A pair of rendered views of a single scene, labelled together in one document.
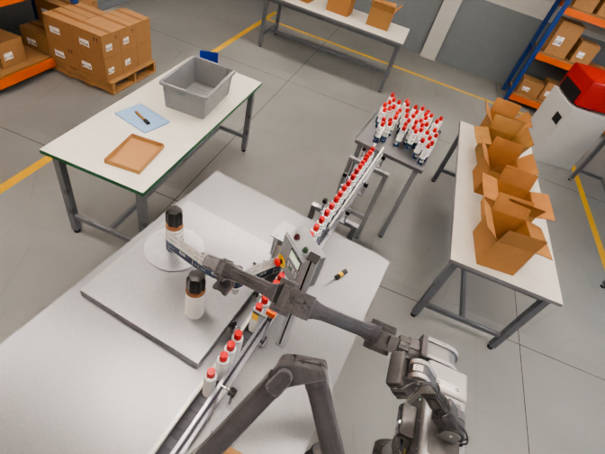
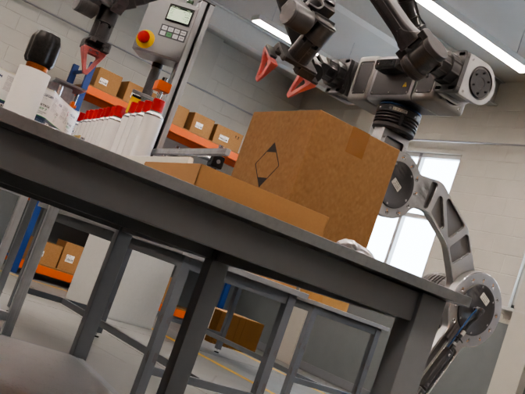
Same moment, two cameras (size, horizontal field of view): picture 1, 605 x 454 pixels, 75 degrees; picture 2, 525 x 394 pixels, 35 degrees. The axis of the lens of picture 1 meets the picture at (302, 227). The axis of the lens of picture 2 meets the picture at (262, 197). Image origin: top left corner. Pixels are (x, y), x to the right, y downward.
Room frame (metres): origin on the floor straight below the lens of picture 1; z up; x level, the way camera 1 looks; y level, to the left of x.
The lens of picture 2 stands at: (-1.22, 1.23, 0.71)
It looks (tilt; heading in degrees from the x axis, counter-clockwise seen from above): 6 degrees up; 321
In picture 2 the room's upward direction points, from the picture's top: 20 degrees clockwise
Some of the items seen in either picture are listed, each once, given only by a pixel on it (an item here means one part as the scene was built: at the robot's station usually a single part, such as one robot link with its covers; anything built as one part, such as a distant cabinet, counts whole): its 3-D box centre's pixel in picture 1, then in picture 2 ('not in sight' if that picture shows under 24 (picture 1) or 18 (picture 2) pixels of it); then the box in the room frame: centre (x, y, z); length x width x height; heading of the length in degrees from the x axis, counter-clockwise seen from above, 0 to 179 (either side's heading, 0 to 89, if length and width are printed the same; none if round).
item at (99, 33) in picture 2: (226, 278); (99, 36); (0.95, 0.23, 1.24); 0.10 x 0.07 x 0.07; 167
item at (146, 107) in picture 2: (221, 365); (137, 137); (0.71, 0.14, 0.98); 0.05 x 0.05 x 0.20
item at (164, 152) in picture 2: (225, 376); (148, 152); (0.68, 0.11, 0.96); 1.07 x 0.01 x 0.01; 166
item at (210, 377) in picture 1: (210, 382); (146, 137); (0.63, 0.16, 0.98); 0.05 x 0.05 x 0.20
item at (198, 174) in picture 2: not in sight; (229, 198); (0.00, 0.31, 0.85); 0.30 x 0.26 x 0.04; 166
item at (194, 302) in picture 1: (195, 294); (30, 84); (0.96, 0.37, 1.03); 0.09 x 0.09 x 0.30
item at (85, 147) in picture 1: (173, 149); not in sight; (2.66, 1.28, 0.40); 1.90 x 0.75 x 0.80; 174
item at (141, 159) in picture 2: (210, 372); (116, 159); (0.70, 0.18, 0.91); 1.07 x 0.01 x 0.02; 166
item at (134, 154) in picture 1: (135, 152); not in sight; (1.99, 1.24, 0.82); 0.34 x 0.24 x 0.04; 0
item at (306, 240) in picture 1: (300, 258); (169, 32); (1.06, -0.03, 1.38); 0.17 x 0.10 x 0.19; 41
